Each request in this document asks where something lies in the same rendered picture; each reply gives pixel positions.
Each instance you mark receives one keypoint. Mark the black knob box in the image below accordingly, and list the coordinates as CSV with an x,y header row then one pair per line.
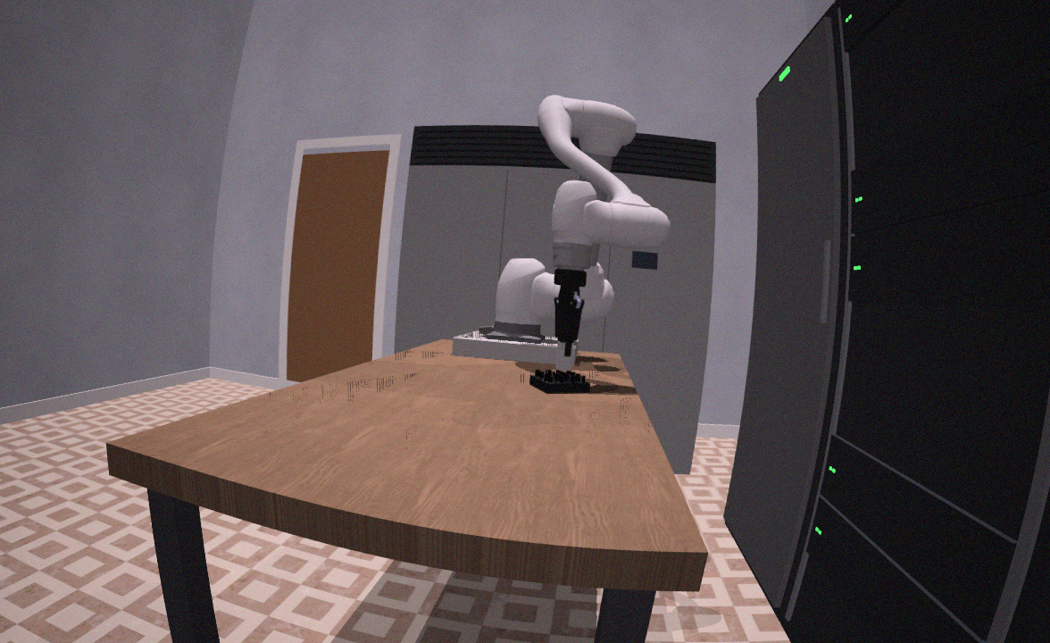
x,y
552,382

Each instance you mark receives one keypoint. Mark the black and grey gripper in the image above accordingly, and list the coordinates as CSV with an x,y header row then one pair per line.
x,y
567,321

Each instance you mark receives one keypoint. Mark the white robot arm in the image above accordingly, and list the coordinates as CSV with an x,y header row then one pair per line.
x,y
525,294

